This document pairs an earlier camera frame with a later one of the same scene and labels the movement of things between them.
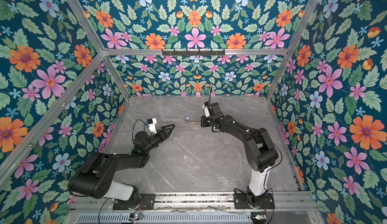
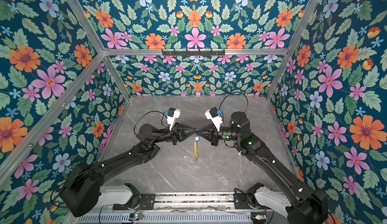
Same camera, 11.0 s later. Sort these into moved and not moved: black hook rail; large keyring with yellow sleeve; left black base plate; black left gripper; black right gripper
Moved: black right gripper; large keyring with yellow sleeve; black left gripper
Not moved: black hook rail; left black base plate
